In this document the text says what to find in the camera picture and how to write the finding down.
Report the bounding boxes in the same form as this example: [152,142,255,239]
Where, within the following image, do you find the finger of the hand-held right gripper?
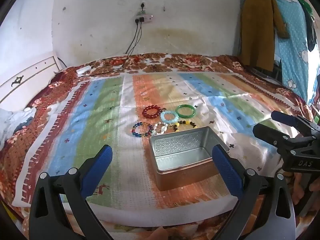
[252,123,320,157]
[271,110,320,139]

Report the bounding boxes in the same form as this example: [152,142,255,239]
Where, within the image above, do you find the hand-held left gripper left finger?
[29,144,113,240]

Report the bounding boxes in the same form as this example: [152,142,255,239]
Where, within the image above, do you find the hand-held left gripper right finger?
[212,145,297,240]

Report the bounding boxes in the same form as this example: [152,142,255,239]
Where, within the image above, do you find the silver metal tin box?
[149,126,230,192]

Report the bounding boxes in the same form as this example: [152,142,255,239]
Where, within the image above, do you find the multicolour bead bracelet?
[131,122,153,138]

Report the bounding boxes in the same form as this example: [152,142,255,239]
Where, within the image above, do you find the yellow and black bead bracelet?
[168,120,198,133]

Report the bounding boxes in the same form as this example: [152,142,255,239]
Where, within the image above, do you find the red bead bracelet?
[142,105,163,120]

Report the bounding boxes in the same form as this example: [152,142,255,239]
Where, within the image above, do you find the white bead bracelet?
[150,122,168,136]

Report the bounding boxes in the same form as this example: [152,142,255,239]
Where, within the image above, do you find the green jade bangle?
[175,104,196,118]

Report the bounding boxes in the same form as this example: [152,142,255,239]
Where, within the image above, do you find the light blue bead bracelet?
[160,110,179,125]

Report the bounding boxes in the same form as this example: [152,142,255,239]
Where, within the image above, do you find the person's right hand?
[287,172,320,205]

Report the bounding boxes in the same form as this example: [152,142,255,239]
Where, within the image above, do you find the striped patterned cloth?
[12,73,300,227]

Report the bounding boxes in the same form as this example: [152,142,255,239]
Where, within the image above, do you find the blue cartoon print cloth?
[250,0,320,103]

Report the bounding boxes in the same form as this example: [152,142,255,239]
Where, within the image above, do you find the black hanging garment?
[306,12,320,53]

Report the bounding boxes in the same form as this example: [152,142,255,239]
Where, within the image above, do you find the mustard hanging garment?
[241,0,288,73]

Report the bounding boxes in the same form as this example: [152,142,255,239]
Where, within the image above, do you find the grey blue crumpled clothes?
[0,109,37,148]

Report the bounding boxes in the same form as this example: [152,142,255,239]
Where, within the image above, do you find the white bed headboard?
[0,55,67,110]

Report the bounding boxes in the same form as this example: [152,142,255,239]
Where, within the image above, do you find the floral brown blanket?
[0,52,320,240]

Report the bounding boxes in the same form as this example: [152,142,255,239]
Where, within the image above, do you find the black cable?
[110,21,143,73]
[82,21,139,77]

